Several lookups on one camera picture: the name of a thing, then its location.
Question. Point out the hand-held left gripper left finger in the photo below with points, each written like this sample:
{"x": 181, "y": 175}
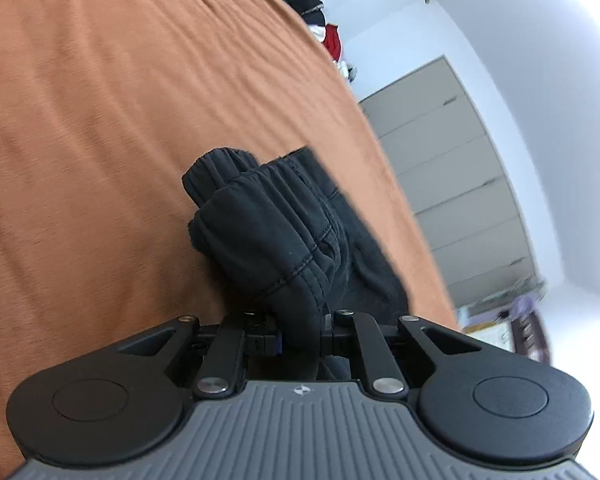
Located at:
{"x": 274, "y": 344}

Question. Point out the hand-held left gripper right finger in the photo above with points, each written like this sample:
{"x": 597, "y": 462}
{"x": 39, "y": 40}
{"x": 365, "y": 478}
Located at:
{"x": 326, "y": 340}

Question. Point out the black pants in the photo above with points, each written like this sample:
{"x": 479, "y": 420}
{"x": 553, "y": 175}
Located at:
{"x": 265, "y": 225}

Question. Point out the cluttered wooden desk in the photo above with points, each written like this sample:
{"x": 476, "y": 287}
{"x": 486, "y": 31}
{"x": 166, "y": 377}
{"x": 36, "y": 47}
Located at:
{"x": 525, "y": 320}

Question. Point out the grey closet doors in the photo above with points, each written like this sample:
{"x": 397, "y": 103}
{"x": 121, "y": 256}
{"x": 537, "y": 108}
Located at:
{"x": 450, "y": 170}

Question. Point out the orange bed blanket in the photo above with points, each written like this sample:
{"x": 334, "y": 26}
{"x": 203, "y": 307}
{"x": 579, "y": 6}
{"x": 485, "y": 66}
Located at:
{"x": 105, "y": 110}

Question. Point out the pile of clothes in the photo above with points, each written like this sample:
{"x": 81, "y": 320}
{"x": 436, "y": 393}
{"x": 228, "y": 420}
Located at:
{"x": 325, "y": 35}

